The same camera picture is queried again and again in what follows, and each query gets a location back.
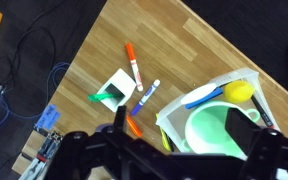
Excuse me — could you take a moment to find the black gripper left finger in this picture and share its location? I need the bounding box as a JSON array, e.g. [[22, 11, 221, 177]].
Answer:
[[43, 105, 172, 180]]

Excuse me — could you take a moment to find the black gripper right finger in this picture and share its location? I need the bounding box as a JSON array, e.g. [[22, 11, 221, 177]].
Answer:
[[224, 107, 288, 180]]

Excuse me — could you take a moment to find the white square pen holder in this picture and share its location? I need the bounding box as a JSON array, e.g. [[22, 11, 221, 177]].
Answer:
[[96, 68, 137, 113]]

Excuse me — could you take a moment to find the small orange marker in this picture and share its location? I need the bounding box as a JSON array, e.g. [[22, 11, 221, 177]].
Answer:
[[126, 114, 144, 138]]

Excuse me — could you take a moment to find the black marker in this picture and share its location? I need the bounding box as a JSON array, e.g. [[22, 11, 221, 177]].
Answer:
[[250, 94, 274, 128]]

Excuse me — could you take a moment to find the green marker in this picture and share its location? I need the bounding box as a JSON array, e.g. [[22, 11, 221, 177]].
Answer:
[[87, 92, 123, 103]]

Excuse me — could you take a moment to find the blue and white marker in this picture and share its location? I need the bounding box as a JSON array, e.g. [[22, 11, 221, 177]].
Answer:
[[130, 78, 161, 117]]

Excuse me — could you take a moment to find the yellow lemon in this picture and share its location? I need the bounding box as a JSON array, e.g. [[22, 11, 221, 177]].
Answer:
[[223, 80, 256, 104]]

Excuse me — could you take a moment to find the orange and white marker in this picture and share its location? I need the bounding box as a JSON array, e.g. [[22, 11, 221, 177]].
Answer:
[[124, 42, 144, 92]]

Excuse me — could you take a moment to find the clear plastic bin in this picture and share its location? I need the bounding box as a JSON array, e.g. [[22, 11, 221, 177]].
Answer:
[[155, 67, 282, 158]]

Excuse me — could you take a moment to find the blue paper tag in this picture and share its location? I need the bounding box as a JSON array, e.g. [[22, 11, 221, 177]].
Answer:
[[35, 104, 61, 131]]

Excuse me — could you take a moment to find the metal table clamp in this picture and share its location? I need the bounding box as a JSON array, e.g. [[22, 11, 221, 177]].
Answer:
[[18, 129, 64, 180]]

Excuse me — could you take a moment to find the blue cable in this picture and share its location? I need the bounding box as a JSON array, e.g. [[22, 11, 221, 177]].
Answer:
[[0, 61, 71, 133]]

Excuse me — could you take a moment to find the black cable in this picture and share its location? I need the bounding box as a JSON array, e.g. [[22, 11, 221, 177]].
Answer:
[[0, 0, 68, 88]]

